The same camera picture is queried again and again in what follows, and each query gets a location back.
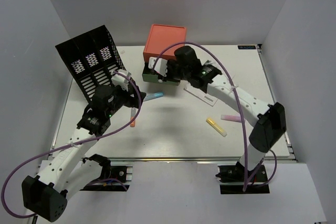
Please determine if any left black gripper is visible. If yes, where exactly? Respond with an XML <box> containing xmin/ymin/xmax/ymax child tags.
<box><xmin>106</xmin><ymin>78</ymin><xmax>146</xmax><ymax>118</ymax></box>

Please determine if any green drawer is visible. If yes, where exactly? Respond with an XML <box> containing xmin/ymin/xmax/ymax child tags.
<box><xmin>142</xmin><ymin>63</ymin><xmax>181</xmax><ymax>86</ymax></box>

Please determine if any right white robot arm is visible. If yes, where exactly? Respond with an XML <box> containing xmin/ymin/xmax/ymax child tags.
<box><xmin>151</xmin><ymin>44</ymin><xmax>287</xmax><ymax>182</ymax></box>

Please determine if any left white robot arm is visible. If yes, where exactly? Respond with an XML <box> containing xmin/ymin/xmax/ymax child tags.
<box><xmin>22</xmin><ymin>83</ymin><xmax>146</xmax><ymax>222</ymax></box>

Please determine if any orange pastel highlighter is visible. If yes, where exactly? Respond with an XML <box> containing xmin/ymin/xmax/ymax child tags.
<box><xmin>130</xmin><ymin>108</ymin><xmax>138</xmax><ymax>127</ymax></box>

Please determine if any blue pastel highlighter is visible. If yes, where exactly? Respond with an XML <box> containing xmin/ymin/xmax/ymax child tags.
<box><xmin>143</xmin><ymin>92</ymin><xmax>164</xmax><ymax>101</ymax></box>

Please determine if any white booklet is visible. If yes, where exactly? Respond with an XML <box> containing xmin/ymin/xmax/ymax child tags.
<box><xmin>183</xmin><ymin>60</ymin><xmax>220</xmax><ymax>108</ymax></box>

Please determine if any yellow pastel highlighter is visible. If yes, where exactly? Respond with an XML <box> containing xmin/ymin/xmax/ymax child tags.
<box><xmin>206</xmin><ymin>118</ymin><xmax>227</xmax><ymax>137</ymax></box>

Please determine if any black file organizer rack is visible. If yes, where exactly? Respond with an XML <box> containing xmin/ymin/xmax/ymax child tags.
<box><xmin>56</xmin><ymin>25</ymin><xmax>126</xmax><ymax>104</ymax></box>

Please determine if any blue table label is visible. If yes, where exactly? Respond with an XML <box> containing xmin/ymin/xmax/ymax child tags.
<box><xmin>237</xmin><ymin>45</ymin><xmax>256</xmax><ymax>50</ymax></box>

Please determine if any lilac pastel highlighter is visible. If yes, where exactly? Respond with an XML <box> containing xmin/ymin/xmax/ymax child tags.
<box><xmin>220</xmin><ymin>114</ymin><xmax>242</xmax><ymax>123</ymax></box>

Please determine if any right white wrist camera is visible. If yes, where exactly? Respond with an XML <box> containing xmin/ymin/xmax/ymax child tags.
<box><xmin>148</xmin><ymin>57</ymin><xmax>168</xmax><ymax>77</ymax></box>

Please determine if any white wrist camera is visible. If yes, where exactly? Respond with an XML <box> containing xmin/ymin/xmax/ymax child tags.
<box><xmin>148</xmin><ymin>57</ymin><xmax>168</xmax><ymax>77</ymax></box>
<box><xmin>111</xmin><ymin>69</ymin><xmax>131</xmax><ymax>89</ymax></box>

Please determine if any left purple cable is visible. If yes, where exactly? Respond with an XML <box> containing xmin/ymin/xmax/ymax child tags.
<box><xmin>1</xmin><ymin>70</ymin><xmax>144</xmax><ymax>219</ymax></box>

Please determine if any purple cable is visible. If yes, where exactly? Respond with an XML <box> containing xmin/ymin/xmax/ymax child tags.
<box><xmin>1</xmin><ymin>70</ymin><xmax>144</xmax><ymax>219</ymax></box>
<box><xmin>153</xmin><ymin>41</ymin><xmax>278</xmax><ymax>192</ymax></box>

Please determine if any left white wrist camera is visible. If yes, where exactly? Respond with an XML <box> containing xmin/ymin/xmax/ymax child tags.
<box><xmin>111</xmin><ymin>69</ymin><xmax>131</xmax><ymax>89</ymax></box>

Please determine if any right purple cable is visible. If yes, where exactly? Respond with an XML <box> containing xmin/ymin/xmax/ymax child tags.
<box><xmin>153</xmin><ymin>41</ymin><xmax>278</xmax><ymax>192</ymax></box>

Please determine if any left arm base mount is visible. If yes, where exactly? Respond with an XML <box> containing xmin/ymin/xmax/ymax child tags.
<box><xmin>81</xmin><ymin>161</ymin><xmax>133</xmax><ymax>192</ymax></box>

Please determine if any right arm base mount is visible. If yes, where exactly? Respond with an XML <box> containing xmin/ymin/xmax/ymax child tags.
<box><xmin>215</xmin><ymin>165</ymin><xmax>270</xmax><ymax>195</ymax></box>

